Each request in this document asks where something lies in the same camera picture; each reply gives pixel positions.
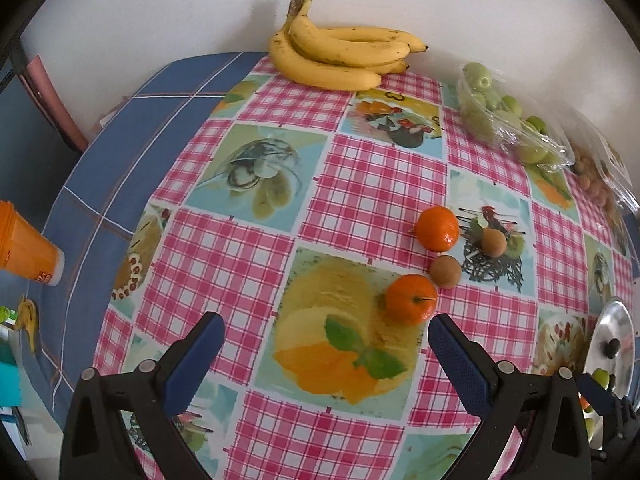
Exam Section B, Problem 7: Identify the orange tangerine with stem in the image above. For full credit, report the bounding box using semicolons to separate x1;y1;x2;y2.
384;274;437;326

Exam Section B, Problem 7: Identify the clear tray of green fruits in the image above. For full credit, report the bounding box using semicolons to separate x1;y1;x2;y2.
456;62;575;172

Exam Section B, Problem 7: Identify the orange tangerine on plate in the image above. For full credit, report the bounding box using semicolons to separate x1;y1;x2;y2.
579;396;590;411

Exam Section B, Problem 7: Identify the small green fruit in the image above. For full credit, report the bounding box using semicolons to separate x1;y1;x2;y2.
591;368;611;390

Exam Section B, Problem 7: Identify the black plum on plate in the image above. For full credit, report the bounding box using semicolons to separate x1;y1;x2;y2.
603;338;620;360

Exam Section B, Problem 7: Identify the silver metal plate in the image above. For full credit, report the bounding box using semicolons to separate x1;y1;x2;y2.
584;297;636;396

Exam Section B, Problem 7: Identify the orange plastic cup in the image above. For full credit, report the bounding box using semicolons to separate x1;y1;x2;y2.
1;200;65;286

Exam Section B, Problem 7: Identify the brown longan far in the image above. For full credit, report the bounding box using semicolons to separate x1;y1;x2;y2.
480;228;506;258

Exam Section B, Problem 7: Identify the brown longan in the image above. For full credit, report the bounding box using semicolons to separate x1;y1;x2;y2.
428;255;462;289
480;228;506;258

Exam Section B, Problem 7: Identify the brown longan near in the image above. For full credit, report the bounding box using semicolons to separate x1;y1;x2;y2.
428;255;462;289

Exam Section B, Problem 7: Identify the clear box of longans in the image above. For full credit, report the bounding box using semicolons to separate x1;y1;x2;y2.
564;113;639;214

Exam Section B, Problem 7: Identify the checkered fruit-print tablecloth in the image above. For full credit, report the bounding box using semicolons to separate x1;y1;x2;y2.
24;53;634;479

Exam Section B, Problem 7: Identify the yellow banana bunch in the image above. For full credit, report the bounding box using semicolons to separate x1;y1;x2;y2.
268;0;427;92

